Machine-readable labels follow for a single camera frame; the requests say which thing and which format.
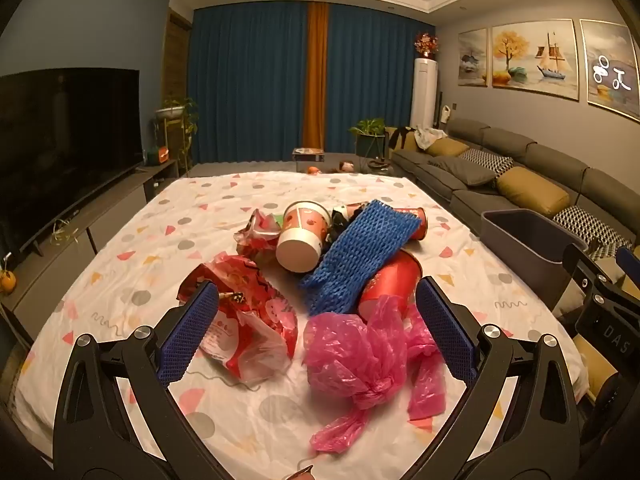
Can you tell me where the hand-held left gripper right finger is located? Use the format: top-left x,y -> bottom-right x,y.
415,276 -> 583,480

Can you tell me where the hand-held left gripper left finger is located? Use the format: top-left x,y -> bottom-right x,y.
52,280 -> 221,480

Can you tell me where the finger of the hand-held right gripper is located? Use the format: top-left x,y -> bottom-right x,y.
562,241 -> 610,290
615,246 -> 640,291

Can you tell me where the grey plastic bin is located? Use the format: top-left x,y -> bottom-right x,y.
481,208 -> 591,311

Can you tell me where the red white plastic bag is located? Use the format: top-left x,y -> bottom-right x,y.
177,254 -> 300,386

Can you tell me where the pink plastic bag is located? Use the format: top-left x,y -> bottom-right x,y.
302,294 -> 447,453

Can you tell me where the black white patterned cushion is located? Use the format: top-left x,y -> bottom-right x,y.
459,147 -> 515,177
552,205 -> 633,256

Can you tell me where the mustard cushion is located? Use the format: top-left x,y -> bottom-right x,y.
425,137 -> 471,158
496,166 -> 571,218

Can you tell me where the grey sofa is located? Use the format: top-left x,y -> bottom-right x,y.
387,117 -> 640,281

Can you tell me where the crumpled red wrapper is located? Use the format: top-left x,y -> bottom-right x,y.
234,208 -> 286,261

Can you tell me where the blue foam net sleeve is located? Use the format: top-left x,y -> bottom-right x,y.
299,199 -> 422,317

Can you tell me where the grey television cabinet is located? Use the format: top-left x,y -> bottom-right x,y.
0,159 -> 181,346

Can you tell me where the white red paper cup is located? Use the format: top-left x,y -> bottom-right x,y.
275,200 -> 333,274

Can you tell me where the grey cushion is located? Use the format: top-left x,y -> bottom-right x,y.
430,155 -> 496,187

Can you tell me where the dark coffee table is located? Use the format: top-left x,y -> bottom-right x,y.
292,147 -> 401,176

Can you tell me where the grey blue painting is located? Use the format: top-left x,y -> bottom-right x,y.
580,19 -> 640,123

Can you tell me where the white cloth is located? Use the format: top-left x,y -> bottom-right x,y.
415,127 -> 448,150

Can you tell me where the tree and ship painting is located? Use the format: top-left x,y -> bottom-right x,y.
491,19 -> 581,101

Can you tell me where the green potted plant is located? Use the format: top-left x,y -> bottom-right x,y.
349,117 -> 387,158

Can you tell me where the black television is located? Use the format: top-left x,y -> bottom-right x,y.
0,67 -> 142,271

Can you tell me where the trailing plant in white bowl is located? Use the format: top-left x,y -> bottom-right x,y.
154,97 -> 200,173

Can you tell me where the white standing air conditioner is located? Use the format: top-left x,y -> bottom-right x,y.
410,58 -> 439,128

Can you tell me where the small grey painting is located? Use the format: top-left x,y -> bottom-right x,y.
457,27 -> 489,88

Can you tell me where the blue curtain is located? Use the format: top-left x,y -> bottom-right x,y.
187,2 -> 308,163
325,4 -> 436,153

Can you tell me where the red flower decoration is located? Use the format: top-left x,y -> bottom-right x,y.
413,31 -> 441,59

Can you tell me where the brown wooden panel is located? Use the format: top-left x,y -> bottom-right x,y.
162,7 -> 193,103

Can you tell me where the orange curtain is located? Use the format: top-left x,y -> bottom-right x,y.
302,2 -> 331,150

